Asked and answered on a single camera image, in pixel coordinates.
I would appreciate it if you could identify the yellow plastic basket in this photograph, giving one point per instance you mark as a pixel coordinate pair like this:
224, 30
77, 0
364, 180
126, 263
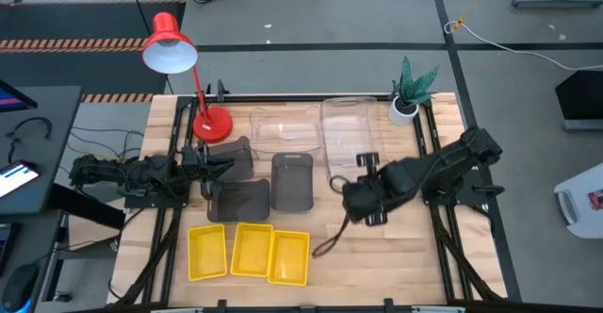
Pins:
251, 249
288, 258
207, 252

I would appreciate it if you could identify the black computer mouse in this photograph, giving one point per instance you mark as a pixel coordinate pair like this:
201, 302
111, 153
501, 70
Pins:
19, 287

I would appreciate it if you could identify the grey translucent plastic basket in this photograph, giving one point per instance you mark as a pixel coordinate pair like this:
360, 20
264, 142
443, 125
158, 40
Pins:
240, 155
292, 183
240, 202

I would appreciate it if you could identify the green plant in white pot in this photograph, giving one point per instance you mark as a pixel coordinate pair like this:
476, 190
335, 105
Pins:
402, 113

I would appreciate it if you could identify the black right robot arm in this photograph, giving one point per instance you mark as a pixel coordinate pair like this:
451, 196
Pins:
452, 162

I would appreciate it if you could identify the red desk lamp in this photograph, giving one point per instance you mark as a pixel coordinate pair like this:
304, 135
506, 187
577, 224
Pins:
214, 124

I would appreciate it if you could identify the black computer monitor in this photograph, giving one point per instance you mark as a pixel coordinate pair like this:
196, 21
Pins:
14, 100

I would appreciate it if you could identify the black hazard-striped floor mat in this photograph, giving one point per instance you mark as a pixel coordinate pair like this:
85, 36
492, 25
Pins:
70, 25

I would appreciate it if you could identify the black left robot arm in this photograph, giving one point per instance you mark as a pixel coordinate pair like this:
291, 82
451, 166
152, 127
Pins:
141, 174

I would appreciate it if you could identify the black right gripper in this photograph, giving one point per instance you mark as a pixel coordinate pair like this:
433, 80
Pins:
372, 190

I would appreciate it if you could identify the black aluminium frame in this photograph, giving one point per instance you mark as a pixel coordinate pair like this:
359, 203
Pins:
306, 98

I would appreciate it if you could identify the smartphone with lit screen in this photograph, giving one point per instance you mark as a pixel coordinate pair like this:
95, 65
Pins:
14, 177

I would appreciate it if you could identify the black box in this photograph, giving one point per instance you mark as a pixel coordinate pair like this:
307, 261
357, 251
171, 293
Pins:
581, 98

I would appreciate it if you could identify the black frame clamp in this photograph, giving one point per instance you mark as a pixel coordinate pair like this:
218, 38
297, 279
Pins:
221, 91
221, 305
388, 304

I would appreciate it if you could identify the clear plastic basket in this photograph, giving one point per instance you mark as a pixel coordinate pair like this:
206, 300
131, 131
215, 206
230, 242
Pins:
287, 124
348, 129

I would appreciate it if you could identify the dark grey desk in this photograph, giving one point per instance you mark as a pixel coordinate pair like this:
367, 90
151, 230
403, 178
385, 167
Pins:
42, 138

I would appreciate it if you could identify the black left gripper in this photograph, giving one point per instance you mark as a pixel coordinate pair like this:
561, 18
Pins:
193, 164

